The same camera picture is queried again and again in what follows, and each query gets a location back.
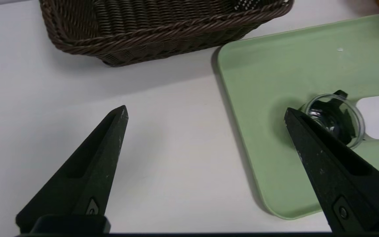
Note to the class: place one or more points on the dark brown wicker basket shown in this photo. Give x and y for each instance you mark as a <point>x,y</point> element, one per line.
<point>143,33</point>

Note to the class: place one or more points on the light green plastic tray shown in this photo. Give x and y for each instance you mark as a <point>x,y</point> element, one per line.
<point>275,65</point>

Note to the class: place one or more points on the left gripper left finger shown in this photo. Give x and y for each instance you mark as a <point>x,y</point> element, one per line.
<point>90,164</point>

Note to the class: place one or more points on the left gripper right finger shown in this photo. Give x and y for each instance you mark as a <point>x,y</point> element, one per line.
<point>341,177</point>

